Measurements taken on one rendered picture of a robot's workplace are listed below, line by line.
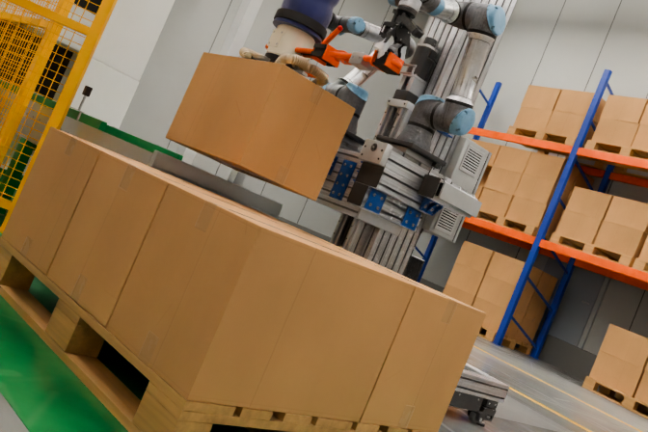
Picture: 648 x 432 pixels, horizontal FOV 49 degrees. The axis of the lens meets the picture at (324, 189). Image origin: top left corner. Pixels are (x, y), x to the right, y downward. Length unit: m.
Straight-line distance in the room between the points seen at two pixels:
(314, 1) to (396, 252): 1.17
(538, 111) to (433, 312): 9.40
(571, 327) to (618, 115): 3.20
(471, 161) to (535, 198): 7.39
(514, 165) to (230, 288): 9.79
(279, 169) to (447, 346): 0.93
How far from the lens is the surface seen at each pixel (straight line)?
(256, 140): 2.57
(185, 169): 2.88
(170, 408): 1.63
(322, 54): 2.72
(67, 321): 2.06
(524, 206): 10.82
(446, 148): 3.33
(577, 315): 11.38
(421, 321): 2.04
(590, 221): 10.23
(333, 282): 1.72
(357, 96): 3.34
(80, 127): 3.42
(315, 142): 2.73
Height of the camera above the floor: 0.60
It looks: 3 degrees up
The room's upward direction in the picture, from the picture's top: 23 degrees clockwise
